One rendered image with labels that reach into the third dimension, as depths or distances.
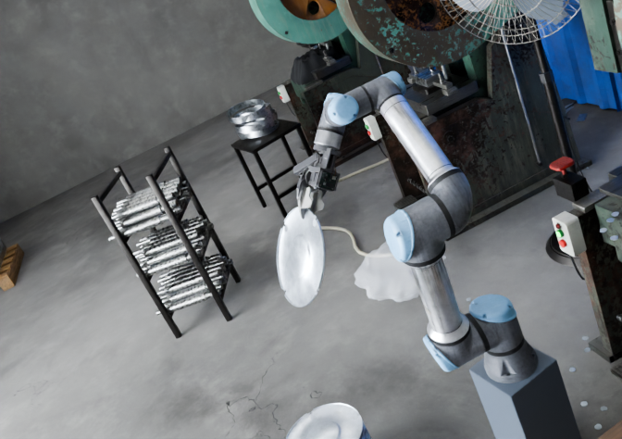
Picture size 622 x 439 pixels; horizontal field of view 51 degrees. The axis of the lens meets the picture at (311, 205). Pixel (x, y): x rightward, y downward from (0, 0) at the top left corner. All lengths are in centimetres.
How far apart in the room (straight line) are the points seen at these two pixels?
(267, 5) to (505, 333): 321
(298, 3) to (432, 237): 334
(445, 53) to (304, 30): 174
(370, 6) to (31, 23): 560
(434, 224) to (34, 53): 689
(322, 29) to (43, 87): 423
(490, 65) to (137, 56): 531
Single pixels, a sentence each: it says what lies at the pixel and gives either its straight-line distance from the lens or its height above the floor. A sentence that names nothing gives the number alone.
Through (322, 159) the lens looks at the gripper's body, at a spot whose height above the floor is 118.
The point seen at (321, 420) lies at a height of 24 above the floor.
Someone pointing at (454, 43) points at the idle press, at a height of 100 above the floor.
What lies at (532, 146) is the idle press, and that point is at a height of 23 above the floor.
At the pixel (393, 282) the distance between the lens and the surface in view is 315.
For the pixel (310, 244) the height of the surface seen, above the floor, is 99.
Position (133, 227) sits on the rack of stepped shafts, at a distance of 360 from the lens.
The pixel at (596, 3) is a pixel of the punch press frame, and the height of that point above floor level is 127.
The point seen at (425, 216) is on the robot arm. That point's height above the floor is 107.
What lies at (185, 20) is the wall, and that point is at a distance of 811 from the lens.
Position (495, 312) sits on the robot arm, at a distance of 187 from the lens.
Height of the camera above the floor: 181
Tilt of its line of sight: 23 degrees down
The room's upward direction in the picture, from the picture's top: 25 degrees counter-clockwise
